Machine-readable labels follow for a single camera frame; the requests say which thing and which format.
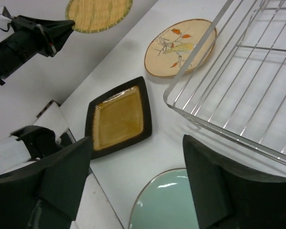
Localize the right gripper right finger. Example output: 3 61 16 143
183 135 286 229

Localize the square brown yellow plate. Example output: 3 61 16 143
85 76 153 159

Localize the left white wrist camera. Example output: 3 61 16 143
0 6 14 27

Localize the metal wire dish rack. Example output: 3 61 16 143
163 0 286 171

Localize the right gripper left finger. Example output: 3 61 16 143
0 137 92 229

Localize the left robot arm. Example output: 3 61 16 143
0 15 75 175

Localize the round woven bamboo plate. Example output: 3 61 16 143
65 0 133 33

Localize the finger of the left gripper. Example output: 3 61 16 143
42 20 75 54

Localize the beige bird painted plate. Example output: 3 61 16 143
144 19 212 78

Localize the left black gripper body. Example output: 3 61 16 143
0 15 56 80

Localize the light green flower plate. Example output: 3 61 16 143
128 168 199 229

